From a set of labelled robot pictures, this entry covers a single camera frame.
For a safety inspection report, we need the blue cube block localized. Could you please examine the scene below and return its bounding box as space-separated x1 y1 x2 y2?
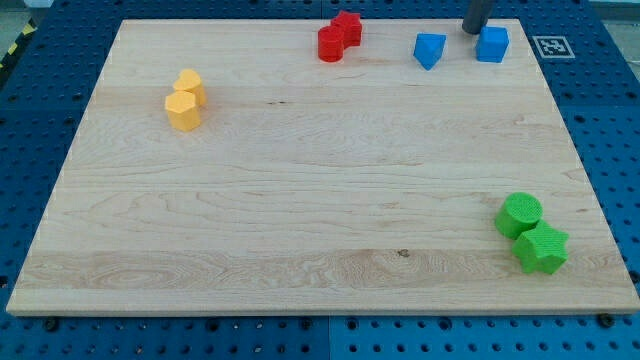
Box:
475 26 510 63

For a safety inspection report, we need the blue triangle block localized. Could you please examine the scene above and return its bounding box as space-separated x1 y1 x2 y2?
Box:
413 33 447 71

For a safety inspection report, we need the light wooden board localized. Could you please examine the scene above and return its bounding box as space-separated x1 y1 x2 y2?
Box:
7 19 639 317

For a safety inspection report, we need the red cylinder block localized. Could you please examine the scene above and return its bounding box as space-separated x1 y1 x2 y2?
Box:
317 25 344 62

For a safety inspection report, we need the yellow hexagon block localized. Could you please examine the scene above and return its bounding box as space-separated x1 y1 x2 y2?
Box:
165 91 201 132

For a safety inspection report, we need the red star block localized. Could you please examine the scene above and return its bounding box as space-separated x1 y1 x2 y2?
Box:
330 10 363 49

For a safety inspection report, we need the yellow heart block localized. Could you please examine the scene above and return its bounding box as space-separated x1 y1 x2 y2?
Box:
173 68 208 106

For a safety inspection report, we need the green cylinder block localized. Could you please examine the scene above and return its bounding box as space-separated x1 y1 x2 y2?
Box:
494 192 543 240

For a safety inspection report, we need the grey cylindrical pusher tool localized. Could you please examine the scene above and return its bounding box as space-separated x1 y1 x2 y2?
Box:
461 0 495 35

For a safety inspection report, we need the green star block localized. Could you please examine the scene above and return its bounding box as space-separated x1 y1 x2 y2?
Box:
512 220 569 274

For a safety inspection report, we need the white fiducial marker tag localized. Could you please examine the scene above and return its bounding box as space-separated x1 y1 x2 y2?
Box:
532 35 575 59

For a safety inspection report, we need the black screw bottom left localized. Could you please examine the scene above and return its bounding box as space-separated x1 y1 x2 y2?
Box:
43 317 60 332

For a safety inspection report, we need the black screw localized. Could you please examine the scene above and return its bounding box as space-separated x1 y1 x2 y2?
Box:
43 317 60 332
597 313 616 329

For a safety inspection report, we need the black screw bottom right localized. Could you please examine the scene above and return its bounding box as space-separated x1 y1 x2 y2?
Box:
597 313 616 329

